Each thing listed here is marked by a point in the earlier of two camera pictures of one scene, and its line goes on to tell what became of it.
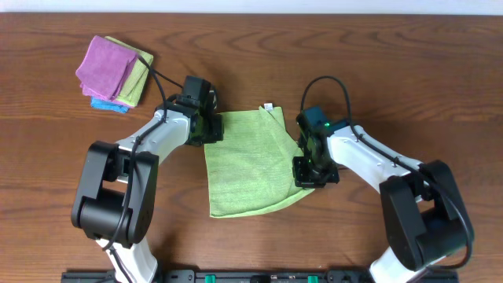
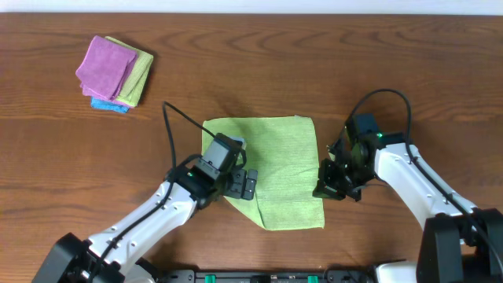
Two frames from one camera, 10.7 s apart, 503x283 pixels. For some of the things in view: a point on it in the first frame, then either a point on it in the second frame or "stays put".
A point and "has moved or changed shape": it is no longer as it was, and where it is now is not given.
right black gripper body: [314, 175] -> [332, 179]
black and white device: [248, 277] stays put
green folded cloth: [133, 86] stays put
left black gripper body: [214, 128] -> [239, 185]
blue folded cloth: [103, 104] stays put
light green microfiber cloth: [251, 170] has moved or changed shape
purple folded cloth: [104, 68] stays put
